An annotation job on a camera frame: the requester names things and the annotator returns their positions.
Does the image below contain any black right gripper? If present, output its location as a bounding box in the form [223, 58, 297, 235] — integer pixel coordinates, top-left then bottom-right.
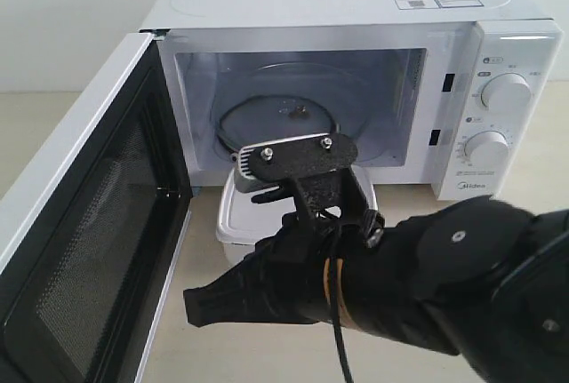
[183, 213, 338, 326]

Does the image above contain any white plastic lidded container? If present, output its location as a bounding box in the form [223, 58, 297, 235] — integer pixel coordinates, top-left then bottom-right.
[215, 166, 380, 265]

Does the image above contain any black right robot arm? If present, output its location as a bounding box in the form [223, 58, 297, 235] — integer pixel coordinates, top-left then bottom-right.
[183, 196, 568, 382]

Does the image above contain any white microwave door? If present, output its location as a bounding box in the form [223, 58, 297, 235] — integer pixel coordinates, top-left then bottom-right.
[1, 33, 192, 382]

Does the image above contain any white microwave oven body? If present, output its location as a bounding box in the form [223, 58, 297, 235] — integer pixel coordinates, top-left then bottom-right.
[141, 0, 563, 200]

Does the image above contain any lower white timer knob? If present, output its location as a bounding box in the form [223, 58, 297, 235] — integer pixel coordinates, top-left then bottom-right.
[464, 131, 510, 168]

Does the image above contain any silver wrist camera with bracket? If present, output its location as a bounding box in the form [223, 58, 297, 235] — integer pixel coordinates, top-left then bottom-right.
[233, 133, 385, 248]

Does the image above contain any black turntable roller ring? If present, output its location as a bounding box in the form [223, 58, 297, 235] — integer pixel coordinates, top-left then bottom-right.
[216, 94, 342, 157]

